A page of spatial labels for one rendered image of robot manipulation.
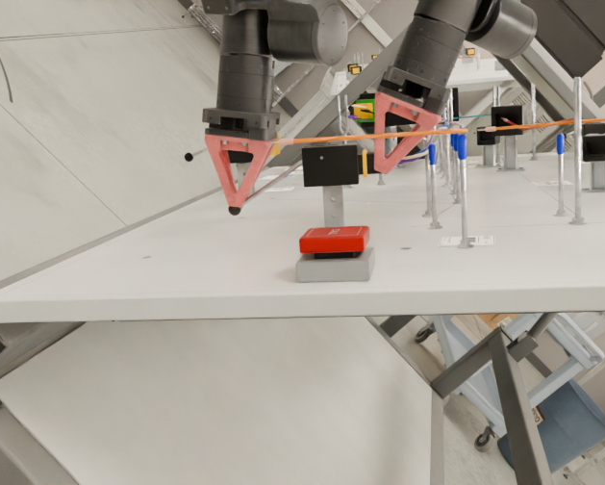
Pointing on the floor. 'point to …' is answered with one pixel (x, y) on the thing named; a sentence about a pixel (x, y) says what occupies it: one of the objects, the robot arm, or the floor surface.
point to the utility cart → (491, 406)
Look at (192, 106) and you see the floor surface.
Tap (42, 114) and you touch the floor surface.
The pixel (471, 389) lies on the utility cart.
